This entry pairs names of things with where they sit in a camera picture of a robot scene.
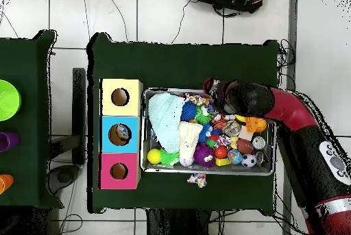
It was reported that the long orange toy brick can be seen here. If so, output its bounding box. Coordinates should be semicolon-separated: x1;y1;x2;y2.
244;116;259;134

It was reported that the silver wire mesh bin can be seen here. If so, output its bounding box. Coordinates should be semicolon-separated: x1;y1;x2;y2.
140;88;277;177

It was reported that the colourful patterned cloth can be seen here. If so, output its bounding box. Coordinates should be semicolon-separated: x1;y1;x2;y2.
187;173;208;189

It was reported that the brown toy football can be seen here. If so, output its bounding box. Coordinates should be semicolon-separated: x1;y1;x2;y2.
236;138;254;156

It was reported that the purple spiky ball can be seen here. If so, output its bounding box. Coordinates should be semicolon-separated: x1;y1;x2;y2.
193;143;217;169

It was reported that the orange plastic cup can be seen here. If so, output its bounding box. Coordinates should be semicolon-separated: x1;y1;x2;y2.
0;173;15;195

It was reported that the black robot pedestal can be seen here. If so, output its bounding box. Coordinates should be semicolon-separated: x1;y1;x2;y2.
146;208;213;235

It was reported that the light blue knitted cloth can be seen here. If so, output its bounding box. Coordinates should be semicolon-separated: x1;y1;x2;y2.
147;92;186;154

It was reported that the purple plastic cup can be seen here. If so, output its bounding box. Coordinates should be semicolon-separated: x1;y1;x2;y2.
0;132;21;153

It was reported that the dark green table cloth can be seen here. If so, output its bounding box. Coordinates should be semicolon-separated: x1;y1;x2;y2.
0;29;64;210
86;32;281;214

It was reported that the green plastic bowl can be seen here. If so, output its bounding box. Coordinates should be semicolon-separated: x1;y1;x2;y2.
0;79;23;123

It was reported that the yellow ball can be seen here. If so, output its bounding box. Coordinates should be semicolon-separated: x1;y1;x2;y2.
147;148;163;165

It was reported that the orange ball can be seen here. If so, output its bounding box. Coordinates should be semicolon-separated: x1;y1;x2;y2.
255;118;268;134

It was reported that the small soccer ball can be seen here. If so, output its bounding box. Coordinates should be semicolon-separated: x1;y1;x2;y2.
241;153;258;169

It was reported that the tiger plush toy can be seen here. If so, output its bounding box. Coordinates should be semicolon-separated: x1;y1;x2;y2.
210;113;229;131

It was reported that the wooden box with three holes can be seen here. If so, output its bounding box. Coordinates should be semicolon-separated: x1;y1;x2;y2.
97;77;144;190

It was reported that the cream knitted cloth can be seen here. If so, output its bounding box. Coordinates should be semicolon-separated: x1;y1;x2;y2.
178;121;204;162

